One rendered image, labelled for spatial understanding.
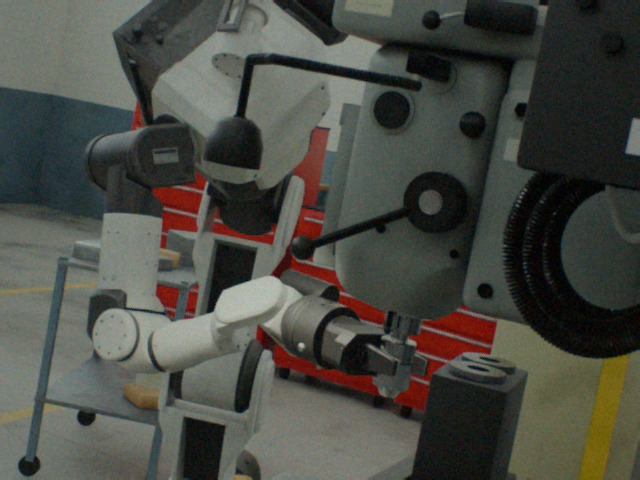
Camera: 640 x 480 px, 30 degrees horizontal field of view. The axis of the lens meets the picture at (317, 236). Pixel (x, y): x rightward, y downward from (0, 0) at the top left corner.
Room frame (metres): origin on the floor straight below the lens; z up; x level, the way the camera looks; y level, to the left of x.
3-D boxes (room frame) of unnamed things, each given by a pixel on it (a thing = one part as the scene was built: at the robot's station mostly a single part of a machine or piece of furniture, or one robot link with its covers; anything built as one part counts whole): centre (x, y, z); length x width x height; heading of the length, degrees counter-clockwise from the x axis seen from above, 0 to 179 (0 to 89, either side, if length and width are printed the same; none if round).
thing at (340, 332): (1.55, -0.06, 1.24); 0.13 x 0.12 x 0.10; 132
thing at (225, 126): (1.48, 0.12, 1.48); 0.07 x 0.07 x 0.06
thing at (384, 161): (1.48, -0.13, 1.47); 0.21 x 0.19 x 0.32; 156
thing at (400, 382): (1.48, -0.13, 1.23); 0.05 x 0.05 x 0.05
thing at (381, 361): (1.46, -0.10, 1.24); 0.06 x 0.02 x 0.03; 42
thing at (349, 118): (1.52, -0.03, 1.45); 0.04 x 0.04 x 0.21; 66
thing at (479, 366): (1.87, -0.30, 1.09); 0.22 x 0.12 x 0.20; 163
